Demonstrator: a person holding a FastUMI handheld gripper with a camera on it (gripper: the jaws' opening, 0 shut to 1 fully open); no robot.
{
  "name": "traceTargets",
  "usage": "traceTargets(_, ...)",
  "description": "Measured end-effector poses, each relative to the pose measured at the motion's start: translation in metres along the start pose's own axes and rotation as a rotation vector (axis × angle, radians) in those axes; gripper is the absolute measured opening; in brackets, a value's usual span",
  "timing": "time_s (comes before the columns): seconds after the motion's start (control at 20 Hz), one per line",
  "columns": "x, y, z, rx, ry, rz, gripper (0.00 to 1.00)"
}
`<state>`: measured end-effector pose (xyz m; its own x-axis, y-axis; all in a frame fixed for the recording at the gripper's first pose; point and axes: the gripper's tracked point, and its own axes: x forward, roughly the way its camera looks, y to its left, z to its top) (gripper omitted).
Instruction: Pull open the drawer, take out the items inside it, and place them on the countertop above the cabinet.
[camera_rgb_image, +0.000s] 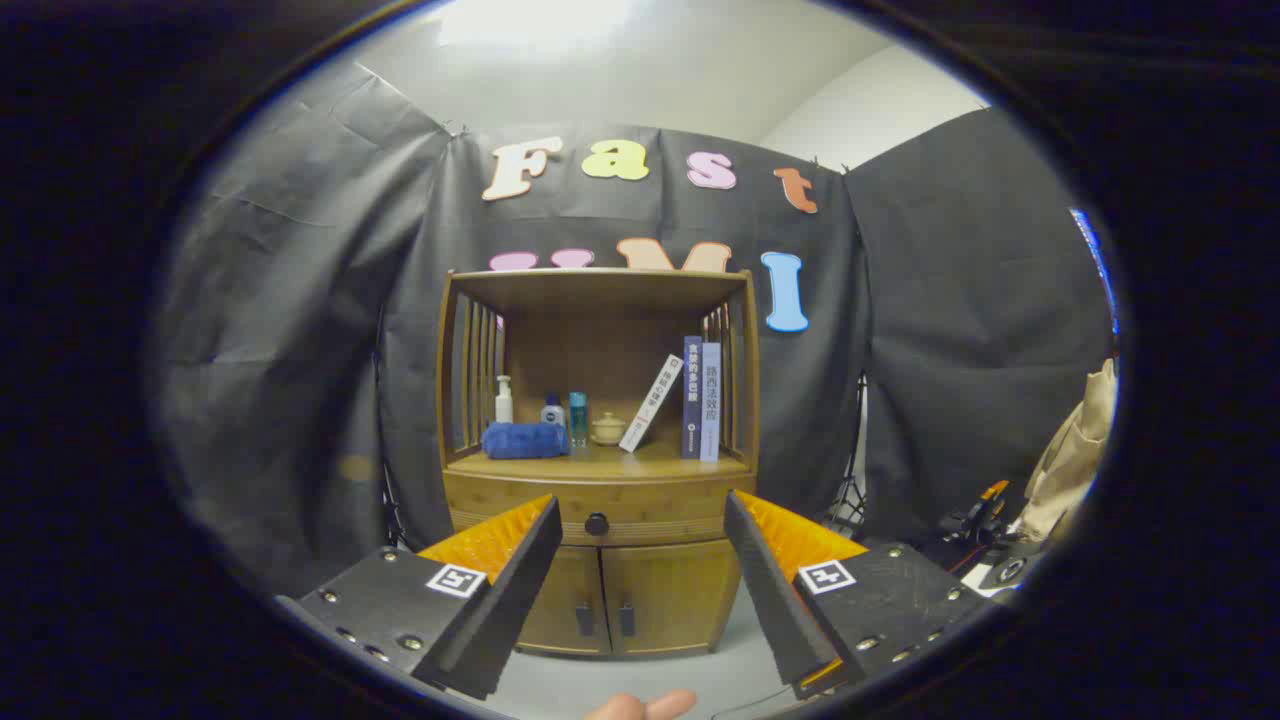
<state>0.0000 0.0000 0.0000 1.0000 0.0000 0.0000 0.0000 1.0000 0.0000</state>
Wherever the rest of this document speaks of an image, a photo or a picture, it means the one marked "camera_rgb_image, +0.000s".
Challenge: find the black and orange device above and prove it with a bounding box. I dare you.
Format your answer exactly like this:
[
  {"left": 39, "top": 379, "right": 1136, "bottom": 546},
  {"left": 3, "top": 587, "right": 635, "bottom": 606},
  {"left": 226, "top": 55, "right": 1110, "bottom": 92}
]
[{"left": 940, "top": 480, "right": 1011, "bottom": 546}]

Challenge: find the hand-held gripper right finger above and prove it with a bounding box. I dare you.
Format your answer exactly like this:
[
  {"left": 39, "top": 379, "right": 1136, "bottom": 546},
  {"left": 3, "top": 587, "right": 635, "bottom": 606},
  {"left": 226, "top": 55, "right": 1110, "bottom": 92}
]
[{"left": 723, "top": 489, "right": 1001, "bottom": 701}]

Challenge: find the beige cloth bag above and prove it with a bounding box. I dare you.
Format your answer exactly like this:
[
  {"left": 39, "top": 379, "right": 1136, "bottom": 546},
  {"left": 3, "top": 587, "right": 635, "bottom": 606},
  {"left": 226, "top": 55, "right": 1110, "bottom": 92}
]
[{"left": 1015, "top": 358, "right": 1119, "bottom": 546}]

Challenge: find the light purple book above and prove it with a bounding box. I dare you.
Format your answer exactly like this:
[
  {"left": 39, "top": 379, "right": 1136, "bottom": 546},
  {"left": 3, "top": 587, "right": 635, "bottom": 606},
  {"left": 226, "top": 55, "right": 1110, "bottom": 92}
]
[{"left": 700, "top": 342, "right": 722, "bottom": 463}]

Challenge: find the wooden cabinet door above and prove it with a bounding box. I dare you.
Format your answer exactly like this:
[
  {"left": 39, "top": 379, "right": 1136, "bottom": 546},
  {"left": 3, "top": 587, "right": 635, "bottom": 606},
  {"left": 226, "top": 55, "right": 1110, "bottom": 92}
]
[
  {"left": 515, "top": 545, "right": 611, "bottom": 658},
  {"left": 603, "top": 540, "right": 743, "bottom": 656}
]

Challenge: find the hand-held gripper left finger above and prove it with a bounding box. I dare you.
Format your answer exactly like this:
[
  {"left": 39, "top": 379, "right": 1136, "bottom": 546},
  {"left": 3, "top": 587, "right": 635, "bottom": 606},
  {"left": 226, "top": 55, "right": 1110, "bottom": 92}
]
[{"left": 275, "top": 493, "right": 564, "bottom": 701}]

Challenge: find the white book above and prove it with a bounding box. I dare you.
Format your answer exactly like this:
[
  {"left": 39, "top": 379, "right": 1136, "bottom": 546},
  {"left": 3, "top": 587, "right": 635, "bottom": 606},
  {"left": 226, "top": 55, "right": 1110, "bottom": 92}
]
[{"left": 619, "top": 354, "right": 684, "bottom": 453}]

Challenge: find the wooden countertop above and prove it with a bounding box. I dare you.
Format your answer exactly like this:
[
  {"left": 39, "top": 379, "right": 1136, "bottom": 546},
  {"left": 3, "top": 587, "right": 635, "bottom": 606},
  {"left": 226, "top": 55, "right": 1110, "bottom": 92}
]
[{"left": 447, "top": 440, "right": 751, "bottom": 481}]

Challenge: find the dark blue book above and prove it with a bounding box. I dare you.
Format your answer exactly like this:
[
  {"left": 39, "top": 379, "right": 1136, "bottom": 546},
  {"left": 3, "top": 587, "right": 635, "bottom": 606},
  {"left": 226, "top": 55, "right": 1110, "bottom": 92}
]
[{"left": 682, "top": 336, "right": 704, "bottom": 460}]

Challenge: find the blue rolled towel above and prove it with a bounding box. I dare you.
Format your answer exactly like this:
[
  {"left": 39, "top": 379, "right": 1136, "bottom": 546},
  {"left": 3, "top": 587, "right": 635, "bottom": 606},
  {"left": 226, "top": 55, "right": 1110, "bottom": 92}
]
[{"left": 481, "top": 421, "right": 571, "bottom": 461}]

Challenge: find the wooden cabinet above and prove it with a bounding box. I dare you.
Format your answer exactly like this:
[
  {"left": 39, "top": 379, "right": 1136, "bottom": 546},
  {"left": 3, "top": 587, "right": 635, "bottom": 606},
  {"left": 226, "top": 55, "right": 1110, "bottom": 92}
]
[{"left": 436, "top": 267, "right": 761, "bottom": 658}]

